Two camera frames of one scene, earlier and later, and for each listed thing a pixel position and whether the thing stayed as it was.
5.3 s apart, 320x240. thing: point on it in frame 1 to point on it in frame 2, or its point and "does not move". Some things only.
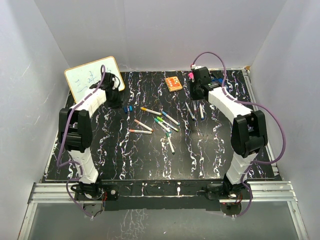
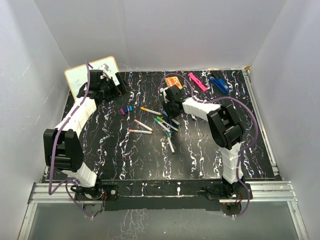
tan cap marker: [143, 125] does not move
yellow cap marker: [150, 111] does not move
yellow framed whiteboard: [79, 78] does not move
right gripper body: [193, 93] to [171, 110]
